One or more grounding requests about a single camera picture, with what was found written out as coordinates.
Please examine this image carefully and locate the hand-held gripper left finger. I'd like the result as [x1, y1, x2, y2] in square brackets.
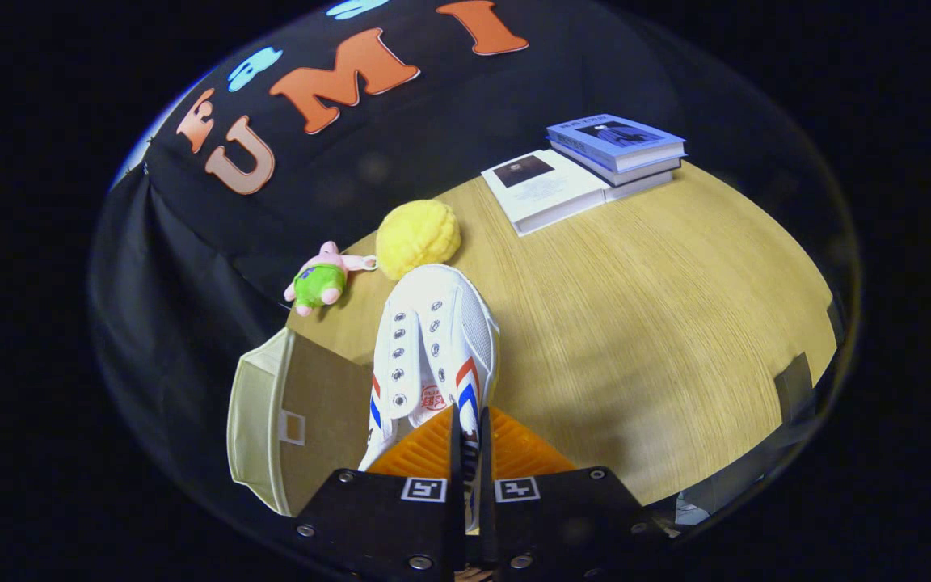
[294, 404, 466, 582]

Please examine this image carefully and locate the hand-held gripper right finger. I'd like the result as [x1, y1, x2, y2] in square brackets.
[478, 407, 672, 582]

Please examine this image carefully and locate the brown fabric storage box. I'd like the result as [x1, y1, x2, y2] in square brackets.
[227, 327, 375, 518]

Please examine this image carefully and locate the white canvas shoe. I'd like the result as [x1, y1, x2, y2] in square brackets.
[358, 264, 501, 534]

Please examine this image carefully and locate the yellow plush ball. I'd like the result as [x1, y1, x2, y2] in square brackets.
[375, 200, 461, 281]

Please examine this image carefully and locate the black backdrop cloth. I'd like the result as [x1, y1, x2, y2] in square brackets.
[87, 0, 765, 518]

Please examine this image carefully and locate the white paperback book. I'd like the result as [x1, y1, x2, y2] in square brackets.
[482, 150, 610, 237]

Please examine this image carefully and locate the white book under blue book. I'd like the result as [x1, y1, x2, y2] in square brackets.
[550, 144, 683, 201]

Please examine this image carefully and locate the blue cover book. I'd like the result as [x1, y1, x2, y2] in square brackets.
[546, 114, 686, 173]

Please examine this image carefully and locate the pink green plush toy keychain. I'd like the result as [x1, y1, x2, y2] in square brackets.
[284, 241, 378, 317]

